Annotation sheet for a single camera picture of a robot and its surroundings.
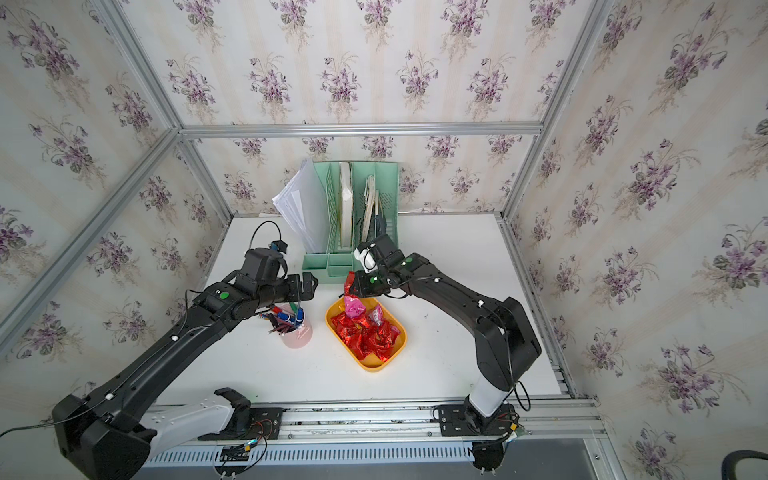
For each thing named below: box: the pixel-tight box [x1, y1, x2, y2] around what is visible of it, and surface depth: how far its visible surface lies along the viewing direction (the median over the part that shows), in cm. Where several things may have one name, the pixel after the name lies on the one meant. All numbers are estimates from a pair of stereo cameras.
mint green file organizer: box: [302, 162, 399, 285], surface depth 103 cm
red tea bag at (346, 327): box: [331, 311, 361, 343], surface depth 84 cm
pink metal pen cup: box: [282, 312, 313, 349], surface depth 87 cm
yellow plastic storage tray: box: [325, 297, 408, 372], surface depth 84 cm
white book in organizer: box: [340, 162, 353, 248], surface depth 97 cm
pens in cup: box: [259, 300, 305, 335], surface depth 83 cm
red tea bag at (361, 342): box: [346, 328, 378, 360], surface depth 82 cm
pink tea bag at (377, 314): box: [368, 304, 383, 326], surface depth 88 cm
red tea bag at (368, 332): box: [359, 324, 379, 340], surface depth 83 cm
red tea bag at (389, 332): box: [380, 322, 401, 343], surface depth 83 cm
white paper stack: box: [272, 158, 329, 254], surface depth 95 cm
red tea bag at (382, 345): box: [370, 333, 399, 362], surface depth 81 cm
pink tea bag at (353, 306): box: [344, 295, 367, 319], surface depth 88 cm
